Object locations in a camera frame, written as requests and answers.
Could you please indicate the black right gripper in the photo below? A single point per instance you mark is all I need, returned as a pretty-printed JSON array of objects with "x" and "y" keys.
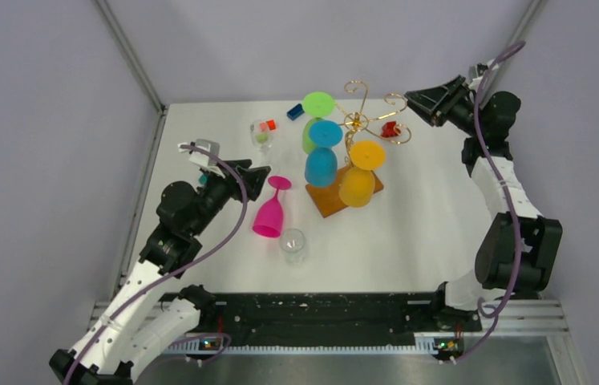
[{"x": 424, "y": 104}]

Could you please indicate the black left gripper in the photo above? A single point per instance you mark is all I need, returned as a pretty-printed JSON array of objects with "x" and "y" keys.
[{"x": 252, "y": 179}]

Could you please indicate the pink plastic wine glass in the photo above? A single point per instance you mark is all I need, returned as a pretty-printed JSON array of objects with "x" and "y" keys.
[{"x": 269, "y": 221}]

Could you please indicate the blue plastic wine glass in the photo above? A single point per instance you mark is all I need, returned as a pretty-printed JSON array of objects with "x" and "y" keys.
[{"x": 322, "y": 164}]

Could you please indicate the green plastic wine glass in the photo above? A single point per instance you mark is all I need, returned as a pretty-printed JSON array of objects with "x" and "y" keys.
[{"x": 317, "y": 105}]

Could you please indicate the yellow plastic wine glass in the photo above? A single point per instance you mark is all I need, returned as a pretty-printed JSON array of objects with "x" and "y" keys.
[{"x": 358, "y": 183}]

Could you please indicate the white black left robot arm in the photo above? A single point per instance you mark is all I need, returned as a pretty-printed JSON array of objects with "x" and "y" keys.
[{"x": 121, "y": 345}]

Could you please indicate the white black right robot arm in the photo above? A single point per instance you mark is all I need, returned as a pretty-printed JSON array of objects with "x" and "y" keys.
[{"x": 518, "y": 251}]

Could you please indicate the clear tall wine glass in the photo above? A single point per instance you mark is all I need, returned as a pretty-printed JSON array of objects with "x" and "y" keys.
[{"x": 264, "y": 150}]

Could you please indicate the light green toy block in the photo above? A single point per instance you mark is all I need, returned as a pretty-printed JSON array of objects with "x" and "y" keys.
[{"x": 261, "y": 138}]

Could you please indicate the red toy brick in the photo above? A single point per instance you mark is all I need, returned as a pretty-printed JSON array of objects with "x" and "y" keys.
[{"x": 390, "y": 130}]

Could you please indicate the blue toy brick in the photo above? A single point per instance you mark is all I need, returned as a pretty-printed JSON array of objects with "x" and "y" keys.
[{"x": 295, "y": 112}]

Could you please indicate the clear glass tumbler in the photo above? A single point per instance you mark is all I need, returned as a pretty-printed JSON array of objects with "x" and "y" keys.
[{"x": 294, "y": 246}]

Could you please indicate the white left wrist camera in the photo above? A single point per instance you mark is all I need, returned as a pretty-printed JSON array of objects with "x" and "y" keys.
[{"x": 200, "y": 152}]

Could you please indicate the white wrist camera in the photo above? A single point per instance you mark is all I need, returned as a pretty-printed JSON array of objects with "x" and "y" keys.
[
  {"x": 476, "y": 74},
  {"x": 200, "y": 152}
]

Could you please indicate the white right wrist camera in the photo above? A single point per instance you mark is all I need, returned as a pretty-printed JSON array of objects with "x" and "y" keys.
[{"x": 476, "y": 74}]

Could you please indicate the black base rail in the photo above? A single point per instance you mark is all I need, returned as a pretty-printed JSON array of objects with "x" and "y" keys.
[{"x": 333, "y": 320}]

